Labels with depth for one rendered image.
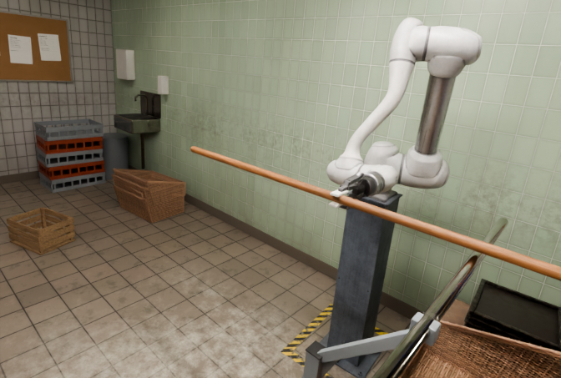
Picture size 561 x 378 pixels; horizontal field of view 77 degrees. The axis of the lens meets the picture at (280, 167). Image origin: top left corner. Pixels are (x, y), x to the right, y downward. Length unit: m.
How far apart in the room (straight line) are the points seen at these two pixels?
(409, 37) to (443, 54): 0.14
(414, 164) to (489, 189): 0.66
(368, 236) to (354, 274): 0.25
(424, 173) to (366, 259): 0.53
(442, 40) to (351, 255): 1.12
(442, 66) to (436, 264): 1.40
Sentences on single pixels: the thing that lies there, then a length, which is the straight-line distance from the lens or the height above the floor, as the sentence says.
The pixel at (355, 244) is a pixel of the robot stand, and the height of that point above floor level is 0.73.
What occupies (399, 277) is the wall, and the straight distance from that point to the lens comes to 2.69.
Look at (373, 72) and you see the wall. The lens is 2.49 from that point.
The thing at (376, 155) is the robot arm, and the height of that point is 1.22.
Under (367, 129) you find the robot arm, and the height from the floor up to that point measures 1.38.
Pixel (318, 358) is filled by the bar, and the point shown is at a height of 0.95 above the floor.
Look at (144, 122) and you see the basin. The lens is 4.36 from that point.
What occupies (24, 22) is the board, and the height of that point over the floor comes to 1.83.
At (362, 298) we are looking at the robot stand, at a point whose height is 0.45.
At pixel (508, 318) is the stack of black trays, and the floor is 0.78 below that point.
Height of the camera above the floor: 1.60
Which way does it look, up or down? 16 degrees down
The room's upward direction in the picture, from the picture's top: 5 degrees clockwise
